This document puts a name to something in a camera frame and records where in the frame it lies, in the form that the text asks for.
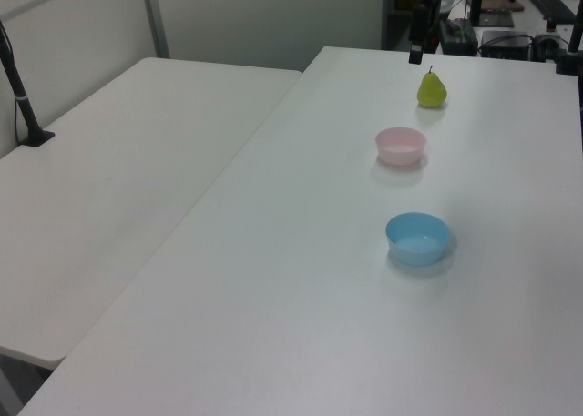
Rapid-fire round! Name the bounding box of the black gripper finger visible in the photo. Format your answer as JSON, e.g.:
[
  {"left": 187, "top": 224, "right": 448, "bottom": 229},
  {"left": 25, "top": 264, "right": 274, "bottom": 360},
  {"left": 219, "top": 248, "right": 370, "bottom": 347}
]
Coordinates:
[
  {"left": 407, "top": 3, "right": 430, "bottom": 66},
  {"left": 428, "top": 0, "right": 444, "bottom": 54}
]

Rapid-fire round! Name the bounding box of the green pear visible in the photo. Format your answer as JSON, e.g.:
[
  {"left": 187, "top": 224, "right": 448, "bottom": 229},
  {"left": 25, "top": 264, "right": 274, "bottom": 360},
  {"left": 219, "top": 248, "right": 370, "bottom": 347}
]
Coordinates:
[{"left": 417, "top": 65, "right": 449, "bottom": 109}]

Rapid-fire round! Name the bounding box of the pink plastic bowl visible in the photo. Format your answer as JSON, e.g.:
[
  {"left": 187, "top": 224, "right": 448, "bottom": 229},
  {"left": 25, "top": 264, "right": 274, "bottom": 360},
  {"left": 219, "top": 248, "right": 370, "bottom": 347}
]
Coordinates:
[{"left": 374, "top": 127, "right": 427, "bottom": 167}]

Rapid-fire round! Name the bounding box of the blue plastic bowl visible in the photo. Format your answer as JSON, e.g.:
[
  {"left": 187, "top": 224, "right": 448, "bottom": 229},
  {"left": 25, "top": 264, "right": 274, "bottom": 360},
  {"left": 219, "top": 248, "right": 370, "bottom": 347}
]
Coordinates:
[{"left": 384, "top": 211, "right": 452, "bottom": 268}]

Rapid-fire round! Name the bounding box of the black case with green stripe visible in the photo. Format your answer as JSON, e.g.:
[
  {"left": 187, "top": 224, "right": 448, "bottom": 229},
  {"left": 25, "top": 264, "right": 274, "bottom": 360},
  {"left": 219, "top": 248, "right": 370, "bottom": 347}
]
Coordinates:
[{"left": 437, "top": 18, "right": 479, "bottom": 56}]

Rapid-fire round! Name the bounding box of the black flat mat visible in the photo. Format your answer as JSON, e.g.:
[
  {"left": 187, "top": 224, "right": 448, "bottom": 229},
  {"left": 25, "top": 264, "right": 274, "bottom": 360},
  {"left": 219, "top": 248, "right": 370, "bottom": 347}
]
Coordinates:
[{"left": 476, "top": 9, "right": 517, "bottom": 29}]

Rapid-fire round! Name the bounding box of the brown wooden board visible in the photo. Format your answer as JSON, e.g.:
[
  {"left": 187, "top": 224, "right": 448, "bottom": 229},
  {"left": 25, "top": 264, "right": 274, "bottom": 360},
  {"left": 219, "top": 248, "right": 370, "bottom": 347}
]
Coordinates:
[{"left": 481, "top": 0, "right": 526, "bottom": 13}]

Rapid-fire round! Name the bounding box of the black box device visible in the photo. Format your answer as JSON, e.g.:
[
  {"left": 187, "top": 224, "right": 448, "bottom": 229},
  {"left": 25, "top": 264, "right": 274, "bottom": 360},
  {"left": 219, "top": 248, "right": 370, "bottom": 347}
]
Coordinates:
[{"left": 479, "top": 29, "right": 533, "bottom": 60}]

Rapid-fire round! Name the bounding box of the black computer keyboard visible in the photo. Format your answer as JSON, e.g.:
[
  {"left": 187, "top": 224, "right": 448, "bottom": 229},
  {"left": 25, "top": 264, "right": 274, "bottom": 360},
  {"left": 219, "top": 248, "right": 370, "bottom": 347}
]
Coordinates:
[{"left": 524, "top": 0, "right": 578, "bottom": 25}]

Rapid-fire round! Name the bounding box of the black pole with table clamp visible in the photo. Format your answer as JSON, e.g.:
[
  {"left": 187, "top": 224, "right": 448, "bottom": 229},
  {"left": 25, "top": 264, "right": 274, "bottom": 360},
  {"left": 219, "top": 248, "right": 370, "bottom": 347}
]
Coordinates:
[{"left": 554, "top": 15, "right": 583, "bottom": 76}]

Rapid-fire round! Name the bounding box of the white side table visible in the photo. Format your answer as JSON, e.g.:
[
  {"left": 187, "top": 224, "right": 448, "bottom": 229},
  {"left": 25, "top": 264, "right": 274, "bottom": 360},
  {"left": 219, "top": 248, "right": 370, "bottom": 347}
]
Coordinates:
[{"left": 0, "top": 56, "right": 304, "bottom": 370}]

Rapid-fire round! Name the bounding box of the grey metal partition post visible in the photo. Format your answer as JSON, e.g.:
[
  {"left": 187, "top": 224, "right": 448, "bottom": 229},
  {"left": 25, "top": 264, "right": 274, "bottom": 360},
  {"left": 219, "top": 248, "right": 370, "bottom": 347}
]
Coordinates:
[{"left": 139, "top": 0, "right": 171, "bottom": 60}]

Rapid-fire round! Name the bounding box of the black camera pole with base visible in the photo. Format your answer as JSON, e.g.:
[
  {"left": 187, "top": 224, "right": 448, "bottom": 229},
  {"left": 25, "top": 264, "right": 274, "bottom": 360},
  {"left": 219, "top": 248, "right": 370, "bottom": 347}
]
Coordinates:
[{"left": 0, "top": 20, "right": 56, "bottom": 149}]

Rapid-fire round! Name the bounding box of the thin black cable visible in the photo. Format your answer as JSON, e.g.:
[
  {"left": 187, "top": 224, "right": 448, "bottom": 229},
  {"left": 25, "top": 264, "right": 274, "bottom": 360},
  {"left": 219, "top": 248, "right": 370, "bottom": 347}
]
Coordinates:
[{"left": 0, "top": 24, "right": 26, "bottom": 145}]

